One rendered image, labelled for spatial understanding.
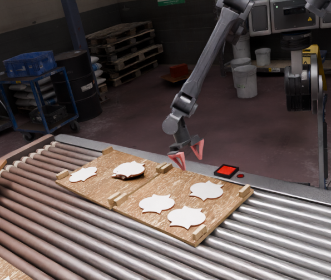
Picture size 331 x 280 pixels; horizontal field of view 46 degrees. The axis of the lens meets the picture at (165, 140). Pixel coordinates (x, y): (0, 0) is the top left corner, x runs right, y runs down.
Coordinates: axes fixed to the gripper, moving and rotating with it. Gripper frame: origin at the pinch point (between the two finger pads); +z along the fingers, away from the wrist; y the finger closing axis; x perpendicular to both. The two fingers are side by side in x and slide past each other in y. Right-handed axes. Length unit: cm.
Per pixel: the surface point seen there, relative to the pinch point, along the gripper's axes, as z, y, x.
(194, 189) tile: 10.9, -0.5, 3.1
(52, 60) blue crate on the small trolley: -89, 147, 323
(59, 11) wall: -184, 292, 491
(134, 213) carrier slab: 9.1, -22.2, 14.7
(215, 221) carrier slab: 17.0, -12.1, -13.6
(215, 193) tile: 13.3, 0.9, -5.3
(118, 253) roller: 14.0, -39.2, 5.8
